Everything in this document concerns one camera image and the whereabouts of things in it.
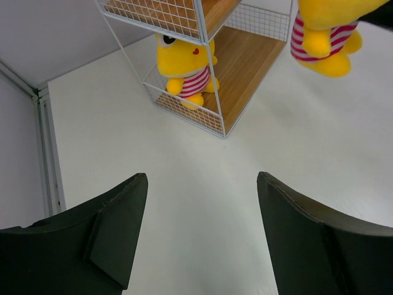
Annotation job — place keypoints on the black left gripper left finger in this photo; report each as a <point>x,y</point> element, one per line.
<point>87,249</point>

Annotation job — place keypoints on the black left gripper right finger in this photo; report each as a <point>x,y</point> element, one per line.
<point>315,249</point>

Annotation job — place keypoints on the yellow bear plush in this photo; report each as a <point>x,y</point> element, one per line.
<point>186,66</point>
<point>324,33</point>

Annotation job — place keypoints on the aluminium left side rail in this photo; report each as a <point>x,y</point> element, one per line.
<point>49,164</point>

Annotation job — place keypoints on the white wire wooden shelf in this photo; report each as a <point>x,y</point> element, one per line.
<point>248,40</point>

